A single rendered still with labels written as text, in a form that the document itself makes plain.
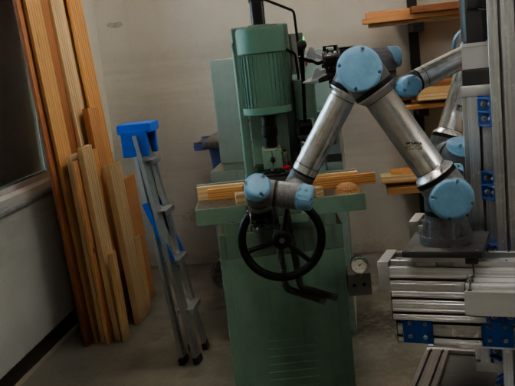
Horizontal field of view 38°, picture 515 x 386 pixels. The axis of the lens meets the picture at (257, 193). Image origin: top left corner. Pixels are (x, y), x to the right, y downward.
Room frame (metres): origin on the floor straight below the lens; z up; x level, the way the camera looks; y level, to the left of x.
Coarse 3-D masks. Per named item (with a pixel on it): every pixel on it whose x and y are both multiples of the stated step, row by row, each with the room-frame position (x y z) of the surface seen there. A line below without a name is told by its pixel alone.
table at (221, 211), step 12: (324, 192) 2.64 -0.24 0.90; (360, 192) 2.57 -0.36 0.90; (204, 204) 2.65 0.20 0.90; (216, 204) 2.62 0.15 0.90; (228, 204) 2.60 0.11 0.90; (240, 204) 2.58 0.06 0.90; (324, 204) 2.56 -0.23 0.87; (336, 204) 2.56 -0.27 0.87; (348, 204) 2.56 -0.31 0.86; (360, 204) 2.56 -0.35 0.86; (204, 216) 2.57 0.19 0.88; (216, 216) 2.56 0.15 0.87; (228, 216) 2.56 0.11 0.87; (240, 216) 2.56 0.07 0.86; (300, 216) 2.47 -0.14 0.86
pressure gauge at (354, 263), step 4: (356, 256) 2.51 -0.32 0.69; (360, 256) 2.50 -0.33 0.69; (352, 260) 2.49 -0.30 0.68; (356, 260) 2.50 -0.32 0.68; (360, 260) 2.50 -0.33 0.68; (364, 260) 2.50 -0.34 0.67; (352, 264) 2.50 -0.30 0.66; (356, 264) 2.50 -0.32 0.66; (364, 264) 2.50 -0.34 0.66; (368, 264) 2.49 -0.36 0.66; (352, 268) 2.49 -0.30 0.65; (356, 268) 2.50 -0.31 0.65; (360, 268) 2.50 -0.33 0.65; (364, 268) 2.50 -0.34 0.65; (356, 272) 2.50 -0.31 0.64; (360, 272) 2.50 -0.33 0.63; (364, 272) 2.49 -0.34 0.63; (360, 276) 2.52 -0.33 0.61
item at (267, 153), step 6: (264, 150) 2.68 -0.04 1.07; (270, 150) 2.68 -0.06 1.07; (276, 150) 2.68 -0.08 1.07; (264, 156) 2.68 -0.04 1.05; (270, 156) 2.68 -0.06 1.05; (276, 156) 2.68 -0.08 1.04; (264, 162) 2.68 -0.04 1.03; (270, 162) 2.68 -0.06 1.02; (276, 162) 2.68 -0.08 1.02; (282, 162) 2.68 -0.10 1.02; (264, 168) 2.68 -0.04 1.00; (270, 168) 2.68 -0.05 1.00
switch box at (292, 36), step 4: (300, 32) 3.00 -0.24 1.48; (288, 36) 3.00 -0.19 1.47; (292, 36) 2.99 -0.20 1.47; (300, 36) 2.99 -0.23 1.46; (292, 40) 2.99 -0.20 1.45; (296, 40) 2.99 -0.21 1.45; (292, 44) 2.99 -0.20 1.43; (296, 44) 2.99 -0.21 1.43; (292, 48) 2.99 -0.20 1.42; (296, 48) 2.99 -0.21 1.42; (296, 52) 2.99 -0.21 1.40; (292, 56) 2.99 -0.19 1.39; (292, 60) 2.99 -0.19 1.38; (292, 64) 3.00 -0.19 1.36; (304, 64) 2.99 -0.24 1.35; (292, 68) 3.00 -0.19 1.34; (292, 72) 3.00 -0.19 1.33; (296, 72) 2.99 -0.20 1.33
